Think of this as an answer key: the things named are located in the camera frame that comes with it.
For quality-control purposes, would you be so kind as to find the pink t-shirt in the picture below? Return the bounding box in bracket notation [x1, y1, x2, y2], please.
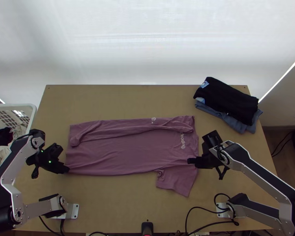
[65, 114, 200, 198]

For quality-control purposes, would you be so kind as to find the heap of clothes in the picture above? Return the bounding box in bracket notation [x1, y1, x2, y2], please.
[0, 122, 28, 173]

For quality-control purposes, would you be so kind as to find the pile of folded clothes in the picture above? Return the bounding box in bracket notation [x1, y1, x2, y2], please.
[193, 76, 264, 135]

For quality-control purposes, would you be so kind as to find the white laundry basket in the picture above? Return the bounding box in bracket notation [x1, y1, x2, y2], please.
[0, 103, 38, 148]

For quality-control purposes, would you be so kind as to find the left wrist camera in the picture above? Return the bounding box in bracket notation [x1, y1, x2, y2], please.
[47, 143, 64, 159]

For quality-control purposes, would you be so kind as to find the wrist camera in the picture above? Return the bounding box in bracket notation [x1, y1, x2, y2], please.
[201, 131, 223, 149]
[47, 143, 64, 159]

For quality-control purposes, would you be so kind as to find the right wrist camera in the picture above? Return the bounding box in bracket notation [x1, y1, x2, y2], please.
[201, 131, 223, 149]

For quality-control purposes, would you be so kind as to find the black cable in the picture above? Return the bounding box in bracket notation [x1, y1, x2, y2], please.
[38, 215, 66, 236]
[184, 206, 240, 236]
[271, 113, 295, 158]

